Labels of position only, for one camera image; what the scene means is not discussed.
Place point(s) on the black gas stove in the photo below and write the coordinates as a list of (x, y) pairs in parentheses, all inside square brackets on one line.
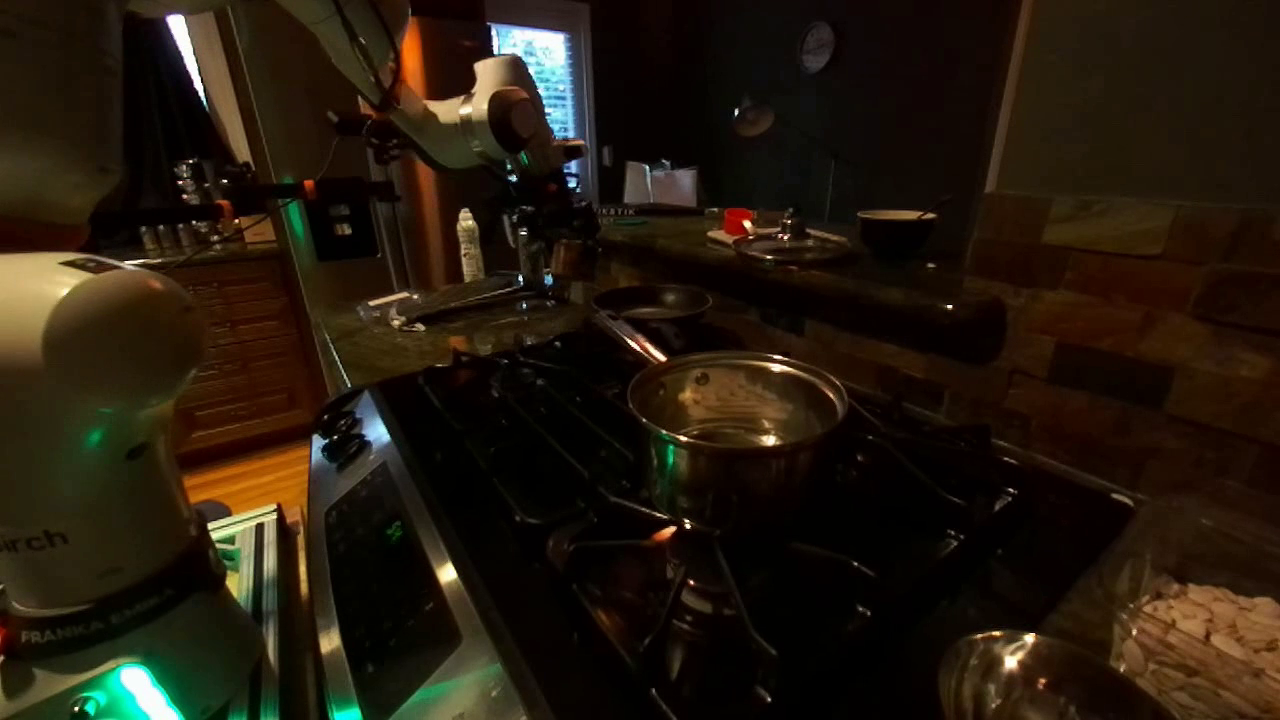
[(533, 452)]

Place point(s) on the brown wooden cabinet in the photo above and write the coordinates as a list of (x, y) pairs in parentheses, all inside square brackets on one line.
[(253, 355)]

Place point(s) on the red cup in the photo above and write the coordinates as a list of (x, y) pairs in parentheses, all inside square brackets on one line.
[(736, 220)]

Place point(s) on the bright window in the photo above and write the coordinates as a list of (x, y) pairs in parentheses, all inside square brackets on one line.
[(563, 80)]

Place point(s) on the black frying pan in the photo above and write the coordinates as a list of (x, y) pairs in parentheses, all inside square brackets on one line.
[(652, 307)]

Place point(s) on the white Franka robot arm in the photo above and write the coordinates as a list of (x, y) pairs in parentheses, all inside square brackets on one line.
[(82, 427)]

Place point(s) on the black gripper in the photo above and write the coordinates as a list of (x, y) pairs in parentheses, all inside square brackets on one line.
[(555, 201)]

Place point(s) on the round wall clock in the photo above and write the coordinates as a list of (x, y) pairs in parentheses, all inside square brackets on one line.
[(816, 46)]

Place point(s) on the metal utensil holder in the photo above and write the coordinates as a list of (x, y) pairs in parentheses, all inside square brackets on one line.
[(197, 180)]

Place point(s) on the dark bowl white rim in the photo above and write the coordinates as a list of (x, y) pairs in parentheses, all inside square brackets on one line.
[(898, 234)]

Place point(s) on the white cutting board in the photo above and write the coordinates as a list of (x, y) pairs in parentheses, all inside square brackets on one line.
[(720, 239)]

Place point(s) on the raised stone bar counter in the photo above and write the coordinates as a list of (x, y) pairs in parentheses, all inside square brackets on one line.
[(853, 293)]

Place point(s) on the black box white label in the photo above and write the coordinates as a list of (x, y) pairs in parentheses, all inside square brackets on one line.
[(341, 229)]

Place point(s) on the glass jar white pieces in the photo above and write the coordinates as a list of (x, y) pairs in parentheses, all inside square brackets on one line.
[(1201, 641)]

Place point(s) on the white plastic bottle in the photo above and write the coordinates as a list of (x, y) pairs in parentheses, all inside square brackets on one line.
[(468, 245)]

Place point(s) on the brown wooden post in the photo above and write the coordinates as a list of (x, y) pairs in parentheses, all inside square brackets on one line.
[(424, 226)]

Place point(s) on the glass bowl at corner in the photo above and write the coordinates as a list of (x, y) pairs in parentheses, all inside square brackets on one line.
[(1024, 672)]

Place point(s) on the metal dish rack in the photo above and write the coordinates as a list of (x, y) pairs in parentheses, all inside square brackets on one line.
[(184, 239)]

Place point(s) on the kitchen sink with faucet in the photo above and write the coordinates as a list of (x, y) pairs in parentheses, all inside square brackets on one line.
[(447, 300)]

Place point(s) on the black camera on tripod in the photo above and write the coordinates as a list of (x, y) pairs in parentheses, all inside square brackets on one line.
[(357, 129)]

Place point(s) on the black stove knob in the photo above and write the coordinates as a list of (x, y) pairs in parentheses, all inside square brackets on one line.
[(339, 423), (350, 448)]

